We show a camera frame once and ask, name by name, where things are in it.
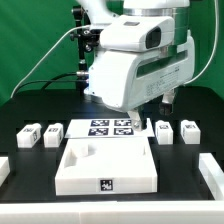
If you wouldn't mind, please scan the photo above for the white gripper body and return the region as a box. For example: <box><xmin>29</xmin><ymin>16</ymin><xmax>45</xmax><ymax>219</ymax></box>
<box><xmin>87</xmin><ymin>35</ymin><xmax>195</xmax><ymax>112</ymax></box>

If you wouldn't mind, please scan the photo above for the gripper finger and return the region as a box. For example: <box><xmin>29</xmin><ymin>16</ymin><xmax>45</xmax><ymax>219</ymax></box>
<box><xmin>159</xmin><ymin>90</ymin><xmax>175</xmax><ymax>116</ymax></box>
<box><xmin>129</xmin><ymin>109</ymin><xmax>147</xmax><ymax>130</ymax></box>

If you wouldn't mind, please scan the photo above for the white square tabletop part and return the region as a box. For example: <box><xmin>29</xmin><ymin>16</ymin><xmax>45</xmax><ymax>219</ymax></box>
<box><xmin>55</xmin><ymin>137</ymin><xmax>157</xmax><ymax>196</ymax></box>

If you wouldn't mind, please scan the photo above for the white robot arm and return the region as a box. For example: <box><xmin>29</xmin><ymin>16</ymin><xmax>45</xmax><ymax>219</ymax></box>
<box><xmin>77</xmin><ymin>0</ymin><xmax>195</xmax><ymax>131</ymax></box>

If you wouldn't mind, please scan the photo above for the white marker sheet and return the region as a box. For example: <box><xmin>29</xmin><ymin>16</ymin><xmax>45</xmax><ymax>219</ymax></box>
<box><xmin>65</xmin><ymin>118</ymin><xmax>154</xmax><ymax>138</ymax></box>

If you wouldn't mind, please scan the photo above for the white right fence block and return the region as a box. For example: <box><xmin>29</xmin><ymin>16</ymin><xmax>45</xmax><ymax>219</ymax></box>
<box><xmin>199</xmin><ymin>153</ymin><xmax>224</xmax><ymax>201</ymax></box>

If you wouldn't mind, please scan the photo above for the white fence block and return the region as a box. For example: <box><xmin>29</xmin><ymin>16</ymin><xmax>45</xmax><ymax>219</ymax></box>
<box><xmin>199</xmin><ymin>153</ymin><xmax>224</xmax><ymax>201</ymax></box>
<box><xmin>0</xmin><ymin>157</ymin><xmax>10</xmax><ymax>187</ymax></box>

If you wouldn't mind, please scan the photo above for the white left fence block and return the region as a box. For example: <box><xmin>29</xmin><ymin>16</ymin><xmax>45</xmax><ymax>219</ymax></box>
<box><xmin>0</xmin><ymin>157</ymin><xmax>10</xmax><ymax>187</ymax></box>

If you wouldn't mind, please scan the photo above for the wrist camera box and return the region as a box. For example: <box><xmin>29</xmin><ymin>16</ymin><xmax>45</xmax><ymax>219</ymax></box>
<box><xmin>100</xmin><ymin>15</ymin><xmax>175</xmax><ymax>52</ymax></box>

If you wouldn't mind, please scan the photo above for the black camera stand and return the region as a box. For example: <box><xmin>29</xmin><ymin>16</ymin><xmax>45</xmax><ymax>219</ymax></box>
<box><xmin>70</xmin><ymin>6</ymin><xmax>100</xmax><ymax>93</ymax></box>

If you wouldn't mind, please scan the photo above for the white cable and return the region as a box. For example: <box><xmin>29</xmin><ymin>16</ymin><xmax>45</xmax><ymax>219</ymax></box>
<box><xmin>10</xmin><ymin>23</ymin><xmax>92</xmax><ymax>98</ymax></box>

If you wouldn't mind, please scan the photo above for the black cable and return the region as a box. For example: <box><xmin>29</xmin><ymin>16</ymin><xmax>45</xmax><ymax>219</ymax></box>
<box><xmin>13</xmin><ymin>72</ymin><xmax>90</xmax><ymax>96</ymax></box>

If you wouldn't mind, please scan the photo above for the white front fence rail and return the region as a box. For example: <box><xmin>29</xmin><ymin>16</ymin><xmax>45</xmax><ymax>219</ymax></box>
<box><xmin>0</xmin><ymin>201</ymin><xmax>224</xmax><ymax>224</ymax></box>

